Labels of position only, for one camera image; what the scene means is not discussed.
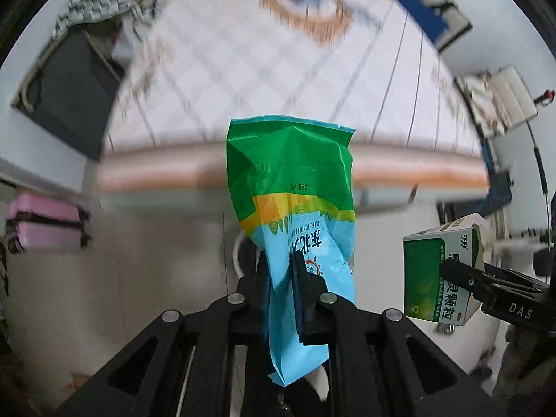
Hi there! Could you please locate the ornate gold round placemat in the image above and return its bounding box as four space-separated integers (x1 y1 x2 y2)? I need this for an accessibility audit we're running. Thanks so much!
259 0 353 45

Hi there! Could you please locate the green blue rice bag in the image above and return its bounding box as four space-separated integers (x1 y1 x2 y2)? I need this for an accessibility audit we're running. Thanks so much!
226 116 355 387

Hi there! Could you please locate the white dining table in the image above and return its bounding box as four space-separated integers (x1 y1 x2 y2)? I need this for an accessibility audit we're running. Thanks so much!
95 181 492 216

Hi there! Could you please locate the green white medicine box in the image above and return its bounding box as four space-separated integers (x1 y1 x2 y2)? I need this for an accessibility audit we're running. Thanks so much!
402 213 490 326

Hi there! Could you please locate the dark chair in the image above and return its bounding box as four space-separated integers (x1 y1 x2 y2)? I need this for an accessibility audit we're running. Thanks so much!
12 22 124 161

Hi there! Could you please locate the pink suitcase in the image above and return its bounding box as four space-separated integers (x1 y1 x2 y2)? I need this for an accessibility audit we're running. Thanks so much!
6 191 92 254

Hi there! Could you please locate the blue chair cushion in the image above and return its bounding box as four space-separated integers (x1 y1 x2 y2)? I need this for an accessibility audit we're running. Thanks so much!
398 0 448 43

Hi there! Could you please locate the white checked tablecloth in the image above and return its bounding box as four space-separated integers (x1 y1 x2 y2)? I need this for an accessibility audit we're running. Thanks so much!
95 0 488 194

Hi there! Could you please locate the chair with beige clothes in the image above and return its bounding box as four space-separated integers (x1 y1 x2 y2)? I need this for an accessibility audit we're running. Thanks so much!
455 65 538 139

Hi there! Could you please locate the houndstooth cloth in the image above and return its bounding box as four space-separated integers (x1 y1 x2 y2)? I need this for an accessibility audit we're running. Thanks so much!
52 0 158 41

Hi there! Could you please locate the white trash bin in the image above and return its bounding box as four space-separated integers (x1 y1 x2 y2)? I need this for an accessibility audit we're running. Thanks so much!
232 231 260 279

